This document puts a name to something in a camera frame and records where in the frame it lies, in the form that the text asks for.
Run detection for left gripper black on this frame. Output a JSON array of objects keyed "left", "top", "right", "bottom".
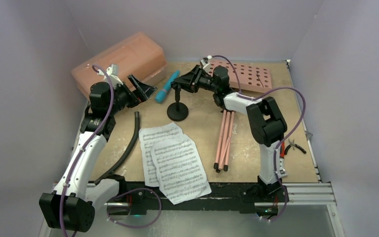
[{"left": 107, "top": 75, "right": 156, "bottom": 116}]

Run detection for black microphone desk stand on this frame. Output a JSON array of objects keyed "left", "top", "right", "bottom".
[{"left": 167, "top": 83, "right": 189, "bottom": 121}]

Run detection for sheet music page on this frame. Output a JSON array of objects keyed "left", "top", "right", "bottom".
[
  {"left": 139, "top": 122, "right": 183, "bottom": 187},
  {"left": 151, "top": 134, "right": 212, "bottom": 205}
]

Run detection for pink music stand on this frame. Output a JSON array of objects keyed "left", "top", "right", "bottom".
[{"left": 206, "top": 58, "right": 273, "bottom": 173}]

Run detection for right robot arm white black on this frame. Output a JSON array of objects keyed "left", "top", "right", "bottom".
[{"left": 167, "top": 65, "right": 287, "bottom": 201}]

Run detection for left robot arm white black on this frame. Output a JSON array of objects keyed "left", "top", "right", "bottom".
[{"left": 39, "top": 75, "right": 157, "bottom": 232}]

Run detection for blue toy microphone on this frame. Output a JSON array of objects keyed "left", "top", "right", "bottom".
[{"left": 155, "top": 70, "right": 180, "bottom": 104}]

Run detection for translucent orange plastic box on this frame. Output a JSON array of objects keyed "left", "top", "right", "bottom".
[{"left": 71, "top": 32, "right": 167, "bottom": 98}]

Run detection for black rubber hose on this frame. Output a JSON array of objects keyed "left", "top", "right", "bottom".
[{"left": 93, "top": 111, "right": 141, "bottom": 186}]

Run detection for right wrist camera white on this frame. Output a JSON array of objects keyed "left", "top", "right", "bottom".
[{"left": 200, "top": 55, "right": 212, "bottom": 70}]

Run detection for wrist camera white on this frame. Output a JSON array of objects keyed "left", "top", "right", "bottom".
[
  {"left": 200, "top": 55, "right": 212, "bottom": 70},
  {"left": 106, "top": 64, "right": 119, "bottom": 78}
]

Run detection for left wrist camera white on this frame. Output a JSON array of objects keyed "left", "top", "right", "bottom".
[{"left": 106, "top": 64, "right": 119, "bottom": 78}]

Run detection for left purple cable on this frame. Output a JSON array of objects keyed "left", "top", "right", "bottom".
[{"left": 58, "top": 64, "right": 162, "bottom": 237}]

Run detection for purple cable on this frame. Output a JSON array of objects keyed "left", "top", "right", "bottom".
[
  {"left": 58, "top": 64, "right": 162, "bottom": 237},
  {"left": 209, "top": 55, "right": 307, "bottom": 223}
]

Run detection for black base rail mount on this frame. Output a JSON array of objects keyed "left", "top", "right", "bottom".
[{"left": 104, "top": 182, "right": 287, "bottom": 215}]

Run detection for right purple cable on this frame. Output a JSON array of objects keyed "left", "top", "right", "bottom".
[{"left": 209, "top": 55, "right": 307, "bottom": 223}]

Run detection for black handled pliers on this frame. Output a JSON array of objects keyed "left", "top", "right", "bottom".
[{"left": 284, "top": 139, "right": 307, "bottom": 155}]

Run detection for red handled tool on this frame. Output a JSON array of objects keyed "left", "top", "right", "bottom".
[{"left": 279, "top": 143, "right": 287, "bottom": 177}]

